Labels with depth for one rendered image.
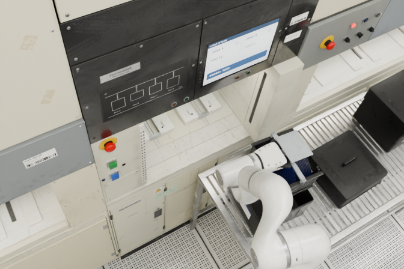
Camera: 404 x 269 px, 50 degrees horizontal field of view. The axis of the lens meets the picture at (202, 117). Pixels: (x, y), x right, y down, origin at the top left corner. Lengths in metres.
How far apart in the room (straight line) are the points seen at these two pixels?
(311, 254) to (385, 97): 1.27
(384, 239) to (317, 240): 1.93
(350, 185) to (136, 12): 1.43
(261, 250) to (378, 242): 1.98
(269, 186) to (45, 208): 1.11
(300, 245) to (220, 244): 1.63
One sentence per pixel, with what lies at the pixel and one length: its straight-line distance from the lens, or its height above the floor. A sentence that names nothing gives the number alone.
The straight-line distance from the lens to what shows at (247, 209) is 1.99.
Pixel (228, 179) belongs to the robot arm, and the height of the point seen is 1.28.
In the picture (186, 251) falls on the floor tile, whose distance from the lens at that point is 2.81.
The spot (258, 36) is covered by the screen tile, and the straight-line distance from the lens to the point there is 1.53.
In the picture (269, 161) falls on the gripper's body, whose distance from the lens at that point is 1.65.
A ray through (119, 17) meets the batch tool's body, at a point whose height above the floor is 1.91.
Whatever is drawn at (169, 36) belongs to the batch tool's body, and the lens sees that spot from 1.27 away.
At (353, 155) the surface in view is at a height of 0.86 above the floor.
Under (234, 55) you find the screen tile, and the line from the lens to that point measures 1.52.
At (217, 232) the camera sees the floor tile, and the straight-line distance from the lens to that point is 2.87.
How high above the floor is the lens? 2.70
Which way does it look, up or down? 56 degrees down
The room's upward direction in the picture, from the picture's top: 9 degrees clockwise
